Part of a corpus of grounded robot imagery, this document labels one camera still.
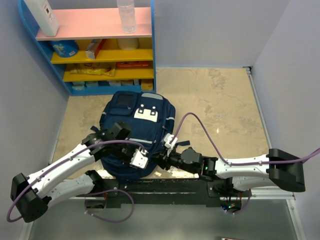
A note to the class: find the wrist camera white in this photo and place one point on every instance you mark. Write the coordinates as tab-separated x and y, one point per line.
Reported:
139	159
169	142

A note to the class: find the blue snack canister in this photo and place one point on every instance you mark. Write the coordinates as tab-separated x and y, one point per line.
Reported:
65	48

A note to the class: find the clear plastic water bottle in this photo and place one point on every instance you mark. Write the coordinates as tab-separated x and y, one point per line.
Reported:
126	9

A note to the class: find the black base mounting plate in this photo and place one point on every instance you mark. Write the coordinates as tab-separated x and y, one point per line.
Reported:
175	191

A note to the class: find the orange white carton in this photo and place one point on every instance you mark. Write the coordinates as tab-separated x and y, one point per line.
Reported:
94	48

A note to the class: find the navy blue student backpack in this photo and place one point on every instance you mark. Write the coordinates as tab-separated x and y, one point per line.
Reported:
150	117

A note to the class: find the red flat box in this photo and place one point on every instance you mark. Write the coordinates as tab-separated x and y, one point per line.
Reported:
132	64

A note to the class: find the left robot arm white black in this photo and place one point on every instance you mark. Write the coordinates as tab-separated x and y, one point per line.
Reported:
32	195

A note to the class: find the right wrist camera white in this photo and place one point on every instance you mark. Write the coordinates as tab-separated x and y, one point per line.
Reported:
169	142

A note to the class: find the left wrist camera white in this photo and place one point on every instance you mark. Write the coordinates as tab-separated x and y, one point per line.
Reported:
139	159

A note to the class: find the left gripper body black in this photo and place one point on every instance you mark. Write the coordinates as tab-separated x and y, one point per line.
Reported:
124	151

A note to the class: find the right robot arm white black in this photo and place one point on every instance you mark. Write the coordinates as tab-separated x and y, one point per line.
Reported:
232	176

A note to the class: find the aluminium rail frame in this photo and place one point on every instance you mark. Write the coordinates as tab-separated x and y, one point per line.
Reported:
197	139

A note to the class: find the blue shelf unit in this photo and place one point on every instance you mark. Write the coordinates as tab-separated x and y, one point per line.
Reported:
86	24

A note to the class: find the white cylindrical jar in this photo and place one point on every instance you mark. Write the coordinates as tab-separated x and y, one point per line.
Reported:
128	44

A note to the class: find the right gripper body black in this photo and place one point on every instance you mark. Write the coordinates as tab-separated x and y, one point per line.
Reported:
174	160

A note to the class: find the white rectangular device box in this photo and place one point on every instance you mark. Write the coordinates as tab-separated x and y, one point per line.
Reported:
44	16

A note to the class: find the yellow snack packet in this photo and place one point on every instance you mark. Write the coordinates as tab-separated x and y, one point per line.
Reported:
93	68

